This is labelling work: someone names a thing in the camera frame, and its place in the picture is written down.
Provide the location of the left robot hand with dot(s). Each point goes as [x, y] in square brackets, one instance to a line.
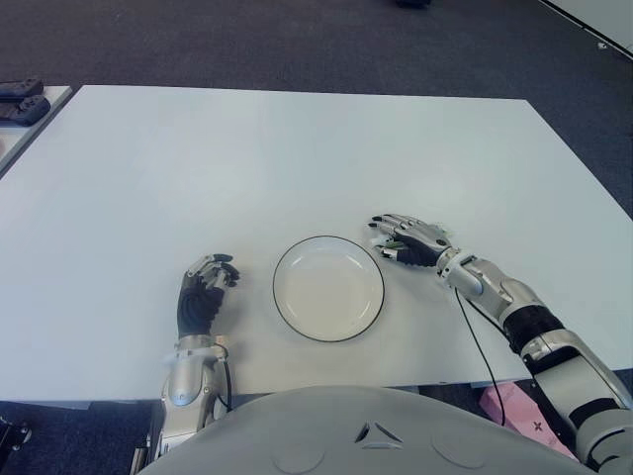
[198, 307]

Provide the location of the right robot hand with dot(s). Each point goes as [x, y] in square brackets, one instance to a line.
[420, 242]

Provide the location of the green toothpaste tube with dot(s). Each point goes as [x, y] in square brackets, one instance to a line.
[391, 245]

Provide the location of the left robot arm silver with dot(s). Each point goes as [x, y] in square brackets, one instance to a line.
[183, 381]

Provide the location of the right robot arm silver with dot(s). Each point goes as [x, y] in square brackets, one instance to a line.
[534, 321]

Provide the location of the white plate black rim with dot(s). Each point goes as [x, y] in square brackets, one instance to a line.
[326, 292]

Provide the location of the pink cardboard box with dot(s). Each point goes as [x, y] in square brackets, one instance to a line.
[519, 410]

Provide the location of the grey robot torso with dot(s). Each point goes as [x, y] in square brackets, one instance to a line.
[346, 435]

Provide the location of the black metal base part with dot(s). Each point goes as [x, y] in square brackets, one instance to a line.
[12, 433]

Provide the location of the white side table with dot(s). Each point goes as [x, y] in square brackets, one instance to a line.
[29, 133]

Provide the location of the black game controller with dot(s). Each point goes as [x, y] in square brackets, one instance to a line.
[25, 109]
[20, 86]

